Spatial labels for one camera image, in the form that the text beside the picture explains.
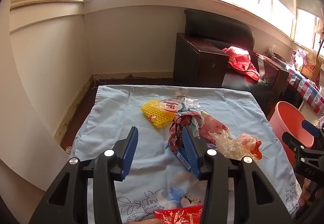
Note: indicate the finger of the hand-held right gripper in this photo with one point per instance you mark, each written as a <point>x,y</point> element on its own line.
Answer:
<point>307,126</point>
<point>291,141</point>

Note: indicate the blue tissue pack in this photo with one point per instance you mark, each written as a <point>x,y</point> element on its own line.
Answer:
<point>181,156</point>

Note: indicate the clear orange plastic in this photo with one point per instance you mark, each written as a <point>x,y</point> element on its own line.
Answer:
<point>238,146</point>

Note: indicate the clear crumpled plastic bag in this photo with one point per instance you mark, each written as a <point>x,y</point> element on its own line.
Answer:
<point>271,49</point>

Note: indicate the red foil packet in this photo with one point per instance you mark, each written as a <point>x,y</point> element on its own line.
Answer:
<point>177,215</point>

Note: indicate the pale pink draped cloth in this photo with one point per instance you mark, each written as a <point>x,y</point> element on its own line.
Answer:
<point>320,26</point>

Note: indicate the light blue floral cloth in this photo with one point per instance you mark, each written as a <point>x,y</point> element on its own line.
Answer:
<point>151,158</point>

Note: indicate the red pink dotted cloth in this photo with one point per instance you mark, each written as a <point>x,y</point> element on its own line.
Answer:
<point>240,61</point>

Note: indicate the pale teal wrapper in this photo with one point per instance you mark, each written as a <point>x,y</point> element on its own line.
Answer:
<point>196,122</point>

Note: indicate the checkered tablecloth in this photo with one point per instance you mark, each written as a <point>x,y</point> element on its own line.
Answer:
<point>303,84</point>

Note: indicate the pink plastic bucket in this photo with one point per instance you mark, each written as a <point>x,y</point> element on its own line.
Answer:
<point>288,122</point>

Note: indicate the pink floral paper cup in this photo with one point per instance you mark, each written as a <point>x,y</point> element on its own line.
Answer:
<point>212,127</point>

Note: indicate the yellow foam fruit net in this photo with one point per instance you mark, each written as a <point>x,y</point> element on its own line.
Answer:
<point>154,115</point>

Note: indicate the brown paper bag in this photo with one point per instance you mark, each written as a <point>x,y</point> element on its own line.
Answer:
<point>312,68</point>

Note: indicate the person's right hand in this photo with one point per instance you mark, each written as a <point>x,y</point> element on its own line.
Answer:
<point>307,191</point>

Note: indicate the black leather armchair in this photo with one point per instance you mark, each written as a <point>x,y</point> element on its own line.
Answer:
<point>215,23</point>

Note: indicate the maroon patterned wrapper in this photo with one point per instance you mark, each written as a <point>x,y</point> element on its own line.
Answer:
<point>177,127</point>

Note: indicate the red white gingham bag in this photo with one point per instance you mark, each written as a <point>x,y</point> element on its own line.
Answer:
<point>297,58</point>

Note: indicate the clear red-printed plastic wrapper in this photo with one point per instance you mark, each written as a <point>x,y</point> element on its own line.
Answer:
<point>174,106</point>

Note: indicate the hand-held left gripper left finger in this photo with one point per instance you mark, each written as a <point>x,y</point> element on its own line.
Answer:
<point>129,155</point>

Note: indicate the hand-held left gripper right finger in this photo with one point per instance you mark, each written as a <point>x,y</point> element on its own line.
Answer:
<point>189,153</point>

